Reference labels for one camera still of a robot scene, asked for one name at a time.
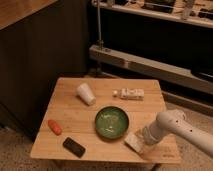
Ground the green ceramic bowl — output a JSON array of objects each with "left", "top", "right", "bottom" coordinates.
[{"left": 95, "top": 106, "right": 129, "bottom": 139}]

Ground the grey metal shelf rack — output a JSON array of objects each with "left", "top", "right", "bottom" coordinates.
[{"left": 89, "top": 0, "right": 213, "bottom": 95}]

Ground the orange carrot toy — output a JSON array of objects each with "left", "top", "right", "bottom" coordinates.
[{"left": 48, "top": 120, "right": 62, "bottom": 135}]

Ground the small wooden table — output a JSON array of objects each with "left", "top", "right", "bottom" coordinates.
[{"left": 31, "top": 77, "right": 181, "bottom": 164}]

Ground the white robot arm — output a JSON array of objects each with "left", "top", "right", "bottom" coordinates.
[{"left": 136, "top": 109, "right": 213, "bottom": 158}]

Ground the white sponge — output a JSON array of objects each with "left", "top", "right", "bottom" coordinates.
[{"left": 124, "top": 132, "right": 144, "bottom": 154}]

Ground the white paper cup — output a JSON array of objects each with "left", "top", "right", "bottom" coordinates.
[{"left": 77, "top": 83, "right": 96, "bottom": 106}]

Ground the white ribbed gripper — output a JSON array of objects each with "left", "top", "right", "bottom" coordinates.
[{"left": 136, "top": 122, "right": 167, "bottom": 145}]

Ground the black rectangular phone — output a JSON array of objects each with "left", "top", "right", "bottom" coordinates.
[{"left": 63, "top": 137, "right": 86, "bottom": 157}]

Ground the white plastic bottle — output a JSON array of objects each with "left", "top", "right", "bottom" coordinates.
[{"left": 113, "top": 88, "right": 144, "bottom": 100}]

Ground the dark wooden cabinet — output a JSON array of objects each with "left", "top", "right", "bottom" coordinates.
[{"left": 0, "top": 0, "right": 88, "bottom": 140}]

